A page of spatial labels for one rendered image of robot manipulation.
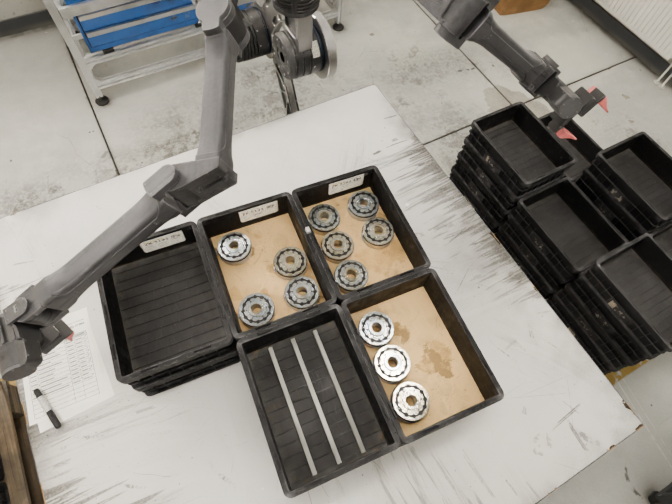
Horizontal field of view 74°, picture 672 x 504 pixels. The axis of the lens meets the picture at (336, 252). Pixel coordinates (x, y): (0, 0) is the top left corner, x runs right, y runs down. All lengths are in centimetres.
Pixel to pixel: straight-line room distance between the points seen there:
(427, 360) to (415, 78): 227
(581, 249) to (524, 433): 103
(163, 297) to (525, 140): 176
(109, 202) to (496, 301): 141
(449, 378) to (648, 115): 273
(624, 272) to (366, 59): 209
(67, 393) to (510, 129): 210
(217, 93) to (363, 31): 265
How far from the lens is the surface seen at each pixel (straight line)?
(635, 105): 372
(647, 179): 254
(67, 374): 160
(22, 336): 106
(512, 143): 234
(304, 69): 149
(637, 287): 218
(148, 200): 93
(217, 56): 103
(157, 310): 142
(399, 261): 143
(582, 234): 233
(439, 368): 134
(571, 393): 163
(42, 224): 187
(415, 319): 137
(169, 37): 305
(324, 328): 133
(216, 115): 94
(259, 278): 139
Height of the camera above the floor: 209
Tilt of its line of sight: 63 degrees down
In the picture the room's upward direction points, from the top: 7 degrees clockwise
